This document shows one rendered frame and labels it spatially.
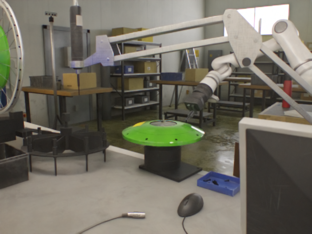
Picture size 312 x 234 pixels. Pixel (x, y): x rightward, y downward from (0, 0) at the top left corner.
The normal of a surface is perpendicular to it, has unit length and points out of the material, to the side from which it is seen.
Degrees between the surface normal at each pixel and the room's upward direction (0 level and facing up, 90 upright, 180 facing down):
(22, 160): 93
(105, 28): 90
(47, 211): 0
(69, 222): 0
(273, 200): 102
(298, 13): 90
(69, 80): 90
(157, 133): 21
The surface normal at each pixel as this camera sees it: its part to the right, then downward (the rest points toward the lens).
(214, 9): -0.63, 0.15
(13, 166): 0.78, 0.18
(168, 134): 0.04, -0.85
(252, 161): -0.86, 0.29
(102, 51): -0.29, 0.18
